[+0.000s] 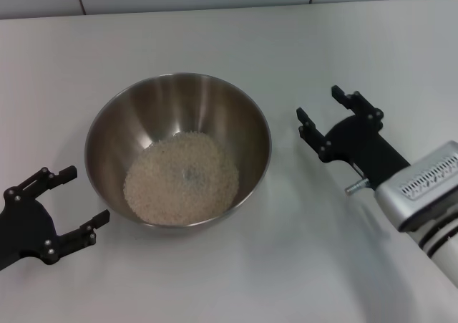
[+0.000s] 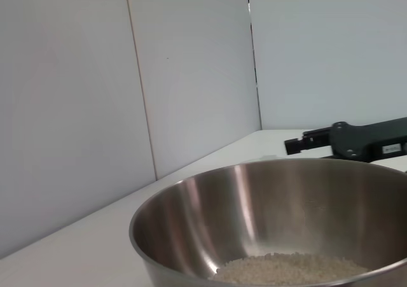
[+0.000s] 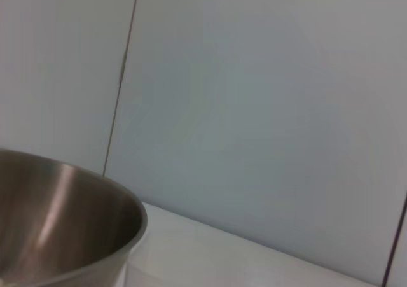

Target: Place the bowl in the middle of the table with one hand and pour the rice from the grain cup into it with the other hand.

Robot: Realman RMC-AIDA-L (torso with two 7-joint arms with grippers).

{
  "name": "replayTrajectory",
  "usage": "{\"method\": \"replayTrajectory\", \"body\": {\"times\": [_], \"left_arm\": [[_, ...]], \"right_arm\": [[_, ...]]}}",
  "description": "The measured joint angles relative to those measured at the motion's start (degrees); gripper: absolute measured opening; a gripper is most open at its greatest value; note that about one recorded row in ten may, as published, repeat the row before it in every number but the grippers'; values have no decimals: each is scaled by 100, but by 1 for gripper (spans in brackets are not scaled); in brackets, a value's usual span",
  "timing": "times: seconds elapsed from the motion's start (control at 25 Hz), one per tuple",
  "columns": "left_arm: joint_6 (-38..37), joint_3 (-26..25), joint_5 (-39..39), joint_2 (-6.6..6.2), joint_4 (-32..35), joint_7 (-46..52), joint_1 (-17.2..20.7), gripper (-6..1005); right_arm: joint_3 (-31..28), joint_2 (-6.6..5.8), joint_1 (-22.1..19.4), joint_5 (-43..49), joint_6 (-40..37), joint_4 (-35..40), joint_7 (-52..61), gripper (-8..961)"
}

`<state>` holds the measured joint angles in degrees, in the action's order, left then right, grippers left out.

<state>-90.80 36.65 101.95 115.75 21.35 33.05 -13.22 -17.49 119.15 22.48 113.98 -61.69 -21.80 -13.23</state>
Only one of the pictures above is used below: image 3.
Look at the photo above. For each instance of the stainless steel mixing bowl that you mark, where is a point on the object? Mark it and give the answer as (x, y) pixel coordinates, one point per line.
(57, 223)

